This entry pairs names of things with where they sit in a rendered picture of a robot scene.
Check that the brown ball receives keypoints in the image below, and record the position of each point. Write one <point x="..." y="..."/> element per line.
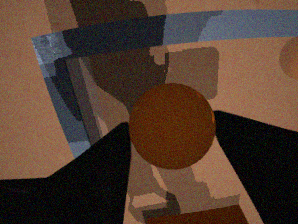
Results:
<point x="172" y="126"/>

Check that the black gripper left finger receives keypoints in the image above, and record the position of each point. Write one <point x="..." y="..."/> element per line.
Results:
<point x="89" y="190"/>

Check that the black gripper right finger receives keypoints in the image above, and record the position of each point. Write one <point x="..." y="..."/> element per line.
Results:
<point x="265" y="159"/>

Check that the see-through orange ball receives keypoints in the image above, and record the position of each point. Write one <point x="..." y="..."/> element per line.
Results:
<point x="288" y="58"/>

